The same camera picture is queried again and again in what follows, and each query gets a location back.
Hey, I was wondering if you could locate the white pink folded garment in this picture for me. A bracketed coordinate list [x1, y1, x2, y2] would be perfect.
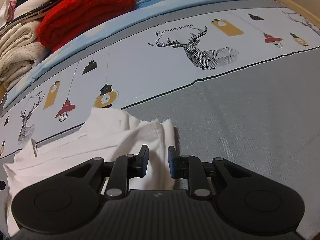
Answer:
[0, 0, 17, 28]

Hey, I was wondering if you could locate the dark patterned folded cloth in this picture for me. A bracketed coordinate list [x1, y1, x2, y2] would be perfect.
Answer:
[1, 0, 63, 35]

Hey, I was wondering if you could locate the red folded blanket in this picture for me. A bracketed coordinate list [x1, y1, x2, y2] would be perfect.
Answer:
[37, 0, 136, 52]

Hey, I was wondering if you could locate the light blue cloud sheet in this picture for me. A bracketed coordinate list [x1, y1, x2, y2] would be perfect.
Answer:
[4, 0, 241, 107]

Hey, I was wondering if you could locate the white long sleeve garment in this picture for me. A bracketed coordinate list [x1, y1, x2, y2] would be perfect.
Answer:
[3, 108, 175, 236]

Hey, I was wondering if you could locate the grey deer print bedsheet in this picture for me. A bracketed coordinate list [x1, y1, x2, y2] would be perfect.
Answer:
[1, 0, 319, 217]

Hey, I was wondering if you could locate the cream folded blanket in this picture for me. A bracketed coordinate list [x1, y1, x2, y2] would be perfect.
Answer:
[1, 21, 50, 90]

